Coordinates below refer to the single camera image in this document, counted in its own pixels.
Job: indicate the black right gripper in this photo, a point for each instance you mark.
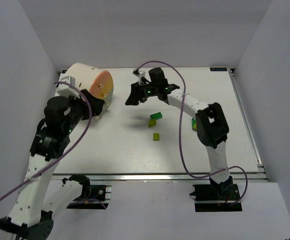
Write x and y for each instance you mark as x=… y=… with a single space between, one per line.
x=140 y=89

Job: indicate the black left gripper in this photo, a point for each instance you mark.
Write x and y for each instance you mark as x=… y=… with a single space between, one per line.
x=92 y=102

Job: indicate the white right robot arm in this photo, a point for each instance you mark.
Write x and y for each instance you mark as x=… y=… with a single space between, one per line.
x=211 y=125

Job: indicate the green three-stud lego plate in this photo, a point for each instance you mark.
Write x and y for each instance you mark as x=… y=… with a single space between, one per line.
x=156 y=116

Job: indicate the cream cylindrical sorting container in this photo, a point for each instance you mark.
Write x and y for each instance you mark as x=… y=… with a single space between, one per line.
x=82 y=74

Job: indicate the aluminium table edge rail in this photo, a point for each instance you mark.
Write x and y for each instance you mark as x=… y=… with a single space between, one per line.
x=161 y=177

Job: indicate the lime curved lego brick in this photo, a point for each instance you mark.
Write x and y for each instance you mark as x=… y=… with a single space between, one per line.
x=152 y=123

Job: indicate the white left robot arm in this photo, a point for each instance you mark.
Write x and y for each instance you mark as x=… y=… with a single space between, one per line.
x=32 y=217

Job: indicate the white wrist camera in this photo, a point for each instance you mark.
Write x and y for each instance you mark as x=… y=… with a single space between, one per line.
x=141 y=76
x=64 y=86

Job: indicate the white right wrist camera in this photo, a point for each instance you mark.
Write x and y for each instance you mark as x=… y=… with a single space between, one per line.
x=141 y=76

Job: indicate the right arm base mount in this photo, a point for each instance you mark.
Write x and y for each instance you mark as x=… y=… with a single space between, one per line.
x=206 y=200

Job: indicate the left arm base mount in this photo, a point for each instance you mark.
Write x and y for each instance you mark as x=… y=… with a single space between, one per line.
x=93 y=197

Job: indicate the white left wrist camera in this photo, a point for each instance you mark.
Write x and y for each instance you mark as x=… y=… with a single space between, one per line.
x=64 y=86

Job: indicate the lime square lego brick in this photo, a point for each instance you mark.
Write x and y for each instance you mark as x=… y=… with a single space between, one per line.
x=156 y=136

